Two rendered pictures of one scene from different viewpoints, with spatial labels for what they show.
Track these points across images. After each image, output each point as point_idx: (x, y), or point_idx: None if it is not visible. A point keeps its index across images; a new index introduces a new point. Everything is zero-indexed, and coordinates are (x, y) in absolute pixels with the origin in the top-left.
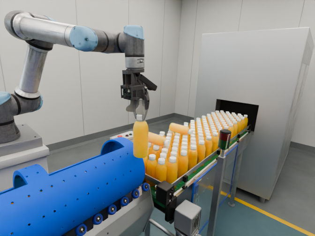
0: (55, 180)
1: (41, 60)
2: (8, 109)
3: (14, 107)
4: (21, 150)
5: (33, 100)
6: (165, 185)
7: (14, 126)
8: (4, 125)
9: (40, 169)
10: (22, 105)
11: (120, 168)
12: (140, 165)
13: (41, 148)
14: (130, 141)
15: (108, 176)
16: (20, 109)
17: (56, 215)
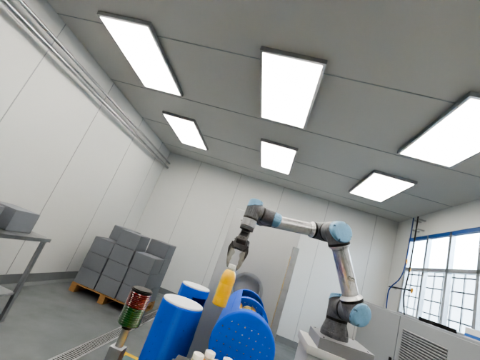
0: (236, 298)
1: (334, 258)
2: (331, 304)
3: (334, 305)
4: (313, 341)
5: (342, 303)
6: (183, 359)
7: (332, 324)
8: (326, 317)
9: (248, 298)
10: (338, 306)
11: (223, 313)
12: (216, 323)
13: (312, 345)
14: (243, 311)
15: (223, 311)
16: (337, 309)
17: (222, 310)
